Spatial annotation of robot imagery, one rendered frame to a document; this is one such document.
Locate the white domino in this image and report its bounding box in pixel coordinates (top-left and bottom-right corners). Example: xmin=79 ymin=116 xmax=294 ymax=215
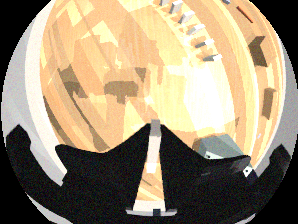
xmin=196 ymin=39 xmax=216 ymax=48
xmin=169 ymin=0 xmax=184 ymax=15
xmin=146 ymin=119 xmax=162 ymax=173
xmin=160 ymin=0 xmax=169 ymax=6
xmin=178 ymin=11 xmax=194 ymax=24
xmin=186 ymin=24 xmax=205 ymax=35
xmin=202 ymin=53 xmax=222 ymax=63

